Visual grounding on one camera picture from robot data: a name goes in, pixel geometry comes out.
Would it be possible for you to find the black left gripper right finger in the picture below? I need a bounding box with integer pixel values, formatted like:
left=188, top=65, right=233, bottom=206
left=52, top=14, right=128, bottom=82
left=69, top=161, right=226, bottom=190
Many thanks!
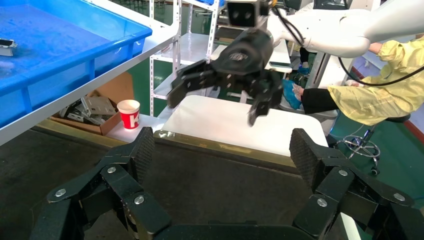
left=289, top=128, right=415, bottom=239

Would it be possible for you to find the dark green table mat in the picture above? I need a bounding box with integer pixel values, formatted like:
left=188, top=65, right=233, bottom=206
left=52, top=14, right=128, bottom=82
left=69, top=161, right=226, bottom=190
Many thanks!
left=214, top=26, right=240, bottom=44

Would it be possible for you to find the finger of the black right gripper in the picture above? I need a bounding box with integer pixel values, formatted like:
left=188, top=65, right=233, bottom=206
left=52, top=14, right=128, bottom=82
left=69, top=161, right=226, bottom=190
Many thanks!
left=167, top=60, right=220, bottom=109
left=247, top=71, right=284, bottom=127

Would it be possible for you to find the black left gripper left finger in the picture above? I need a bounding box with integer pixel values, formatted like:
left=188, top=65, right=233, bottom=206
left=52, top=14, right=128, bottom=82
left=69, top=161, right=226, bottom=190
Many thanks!
left=46, top=126, right=173, bottom=240

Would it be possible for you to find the blue plastic crate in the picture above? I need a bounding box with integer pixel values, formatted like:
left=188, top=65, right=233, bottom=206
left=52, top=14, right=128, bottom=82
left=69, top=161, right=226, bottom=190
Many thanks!
left=193, top=0, right=227, bottom=7

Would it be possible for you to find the brown cardboard box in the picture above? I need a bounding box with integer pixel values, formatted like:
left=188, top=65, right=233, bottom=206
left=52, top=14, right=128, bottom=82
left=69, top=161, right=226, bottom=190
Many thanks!
left=49, top=71, right=135, bottom=137

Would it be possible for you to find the blue shoe cover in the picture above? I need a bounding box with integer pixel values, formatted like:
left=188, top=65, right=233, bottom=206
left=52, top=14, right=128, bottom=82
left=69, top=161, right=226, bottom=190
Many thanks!
left=280, top=79, right=304, bottom=111

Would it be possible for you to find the small grey metal bracket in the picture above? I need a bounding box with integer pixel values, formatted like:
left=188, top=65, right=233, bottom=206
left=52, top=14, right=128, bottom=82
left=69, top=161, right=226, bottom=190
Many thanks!
left=58, top=105, right=107, bottom=126

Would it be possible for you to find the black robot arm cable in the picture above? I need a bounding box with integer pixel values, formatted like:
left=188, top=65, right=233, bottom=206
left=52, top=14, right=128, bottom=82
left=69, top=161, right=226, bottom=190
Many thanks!
left=271, top=0, right=424, bottom=88

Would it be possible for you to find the silver metal bracket part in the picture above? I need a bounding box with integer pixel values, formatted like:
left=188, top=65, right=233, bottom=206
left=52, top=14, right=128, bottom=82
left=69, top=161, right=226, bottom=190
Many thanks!
left=0, top=38, right=18, bottom=57

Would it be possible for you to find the red and white paper cup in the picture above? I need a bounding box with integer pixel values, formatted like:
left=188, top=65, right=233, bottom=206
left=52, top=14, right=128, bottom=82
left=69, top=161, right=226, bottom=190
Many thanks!
left=116, top=99, right=141, bottom=131

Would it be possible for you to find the white metal shelf rack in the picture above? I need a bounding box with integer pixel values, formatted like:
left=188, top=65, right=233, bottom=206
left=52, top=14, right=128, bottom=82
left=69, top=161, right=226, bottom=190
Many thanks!
left=0, top=0, right=182, bottom=147
left=149, top=0, right=236, bottom=117

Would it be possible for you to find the large blue plastic tray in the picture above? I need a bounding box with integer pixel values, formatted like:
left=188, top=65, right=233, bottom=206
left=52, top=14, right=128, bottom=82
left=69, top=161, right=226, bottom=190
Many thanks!
left=0, top=0, right=153, bottom=128

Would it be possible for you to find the black stool chrome base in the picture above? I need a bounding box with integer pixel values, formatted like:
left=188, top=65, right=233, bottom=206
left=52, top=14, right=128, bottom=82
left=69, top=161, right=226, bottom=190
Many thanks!
left=332, top=114, right=412, bottom=176

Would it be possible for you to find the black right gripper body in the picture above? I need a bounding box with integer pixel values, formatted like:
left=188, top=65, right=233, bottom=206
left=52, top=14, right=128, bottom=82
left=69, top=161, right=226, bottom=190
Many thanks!
left=211, top=29, right=275, bottom=89

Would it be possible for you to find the white rounded table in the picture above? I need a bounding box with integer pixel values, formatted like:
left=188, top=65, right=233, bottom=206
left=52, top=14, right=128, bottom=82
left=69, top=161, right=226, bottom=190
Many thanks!
left=162, top=95, right=362, bottom=240

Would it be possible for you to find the person in yellow gown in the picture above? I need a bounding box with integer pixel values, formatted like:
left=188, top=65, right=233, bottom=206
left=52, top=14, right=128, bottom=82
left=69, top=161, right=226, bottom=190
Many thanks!
left=301, top=33, right=424, bottom=127

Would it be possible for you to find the grey metal plate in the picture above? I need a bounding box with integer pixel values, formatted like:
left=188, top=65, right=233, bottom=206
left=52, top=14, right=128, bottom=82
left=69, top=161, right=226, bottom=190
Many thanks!
left=80, top=96, right=117, bottom=117

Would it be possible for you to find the white workshop table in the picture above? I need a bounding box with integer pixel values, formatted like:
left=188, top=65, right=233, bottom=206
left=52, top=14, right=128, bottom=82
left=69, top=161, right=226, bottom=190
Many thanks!
left=210, top=34, right=294, bottom=104

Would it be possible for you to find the white robot torso column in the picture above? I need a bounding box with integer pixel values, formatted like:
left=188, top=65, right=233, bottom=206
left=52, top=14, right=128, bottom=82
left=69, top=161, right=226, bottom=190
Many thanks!
left=304, top=0, right=369, bottom=90

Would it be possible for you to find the white low shelf board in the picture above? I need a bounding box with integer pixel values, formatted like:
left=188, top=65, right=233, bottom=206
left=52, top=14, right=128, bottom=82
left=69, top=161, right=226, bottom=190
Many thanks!
left=105, top=114, right=167, bottom=147

